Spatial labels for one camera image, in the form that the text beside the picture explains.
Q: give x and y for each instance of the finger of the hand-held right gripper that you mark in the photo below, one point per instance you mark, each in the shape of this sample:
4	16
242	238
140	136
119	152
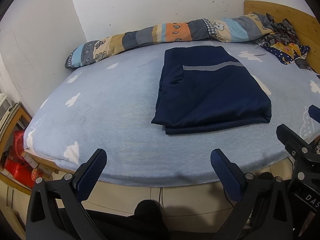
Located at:
290	137
314	112

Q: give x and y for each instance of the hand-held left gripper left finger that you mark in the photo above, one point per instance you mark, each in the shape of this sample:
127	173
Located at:
92	172

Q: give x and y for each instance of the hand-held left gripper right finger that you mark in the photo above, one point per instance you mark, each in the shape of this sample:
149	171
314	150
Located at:
226	173

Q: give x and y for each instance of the navy work jacket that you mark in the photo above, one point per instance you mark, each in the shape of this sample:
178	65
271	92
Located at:
212	92

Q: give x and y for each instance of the navy star print cloth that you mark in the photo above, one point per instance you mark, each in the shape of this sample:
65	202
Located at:
287	52

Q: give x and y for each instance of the light blue cloud bedsheet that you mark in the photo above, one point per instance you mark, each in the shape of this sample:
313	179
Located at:
112	105

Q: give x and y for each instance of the person's legs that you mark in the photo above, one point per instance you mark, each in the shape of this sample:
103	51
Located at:
147	220

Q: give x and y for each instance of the red plastic crate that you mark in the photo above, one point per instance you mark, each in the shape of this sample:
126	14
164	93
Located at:
17	160

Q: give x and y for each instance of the dark patterned cloth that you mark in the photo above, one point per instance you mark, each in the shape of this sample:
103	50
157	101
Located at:
282	32

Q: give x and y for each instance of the wooden side cabinet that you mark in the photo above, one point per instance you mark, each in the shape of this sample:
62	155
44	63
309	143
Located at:
15	120

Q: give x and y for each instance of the wooden headboard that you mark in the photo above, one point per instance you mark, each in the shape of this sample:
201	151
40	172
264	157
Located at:
300	20

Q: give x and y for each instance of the patchwork quilt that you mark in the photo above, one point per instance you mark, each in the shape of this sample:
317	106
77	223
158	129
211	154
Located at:
150	36

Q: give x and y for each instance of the wooden bed frame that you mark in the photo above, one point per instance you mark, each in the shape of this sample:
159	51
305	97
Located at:
47	163

